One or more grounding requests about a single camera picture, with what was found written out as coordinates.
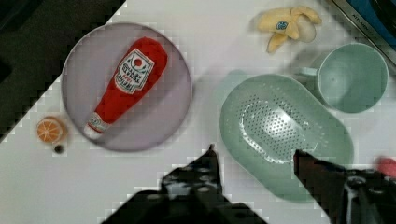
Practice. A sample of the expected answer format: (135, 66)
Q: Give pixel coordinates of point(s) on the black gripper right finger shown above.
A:
(348, 196)

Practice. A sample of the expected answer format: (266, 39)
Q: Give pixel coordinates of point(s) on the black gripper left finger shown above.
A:
(200, 177)

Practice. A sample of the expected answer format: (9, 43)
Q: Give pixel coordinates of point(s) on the mint green plastic strainer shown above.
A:
(266, 118)

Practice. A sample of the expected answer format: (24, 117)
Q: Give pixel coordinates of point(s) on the red strawberry toy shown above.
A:
(387, 166)

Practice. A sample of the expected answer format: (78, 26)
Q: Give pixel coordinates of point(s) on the grey round plate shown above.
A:
(90, 66)

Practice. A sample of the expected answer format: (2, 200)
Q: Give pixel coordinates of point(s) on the mint green cup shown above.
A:
(351, 78)

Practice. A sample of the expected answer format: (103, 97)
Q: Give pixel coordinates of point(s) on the red plush ketchup bottle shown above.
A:
(137, 72)

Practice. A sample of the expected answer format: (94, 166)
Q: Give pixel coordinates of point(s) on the orange slice toy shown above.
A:
(51, 130)

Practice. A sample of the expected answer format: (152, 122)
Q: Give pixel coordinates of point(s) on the silver blue toaster oven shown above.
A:
(375, 19)

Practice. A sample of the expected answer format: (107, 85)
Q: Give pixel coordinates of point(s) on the plush peeled banana toy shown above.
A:
(283, 23)

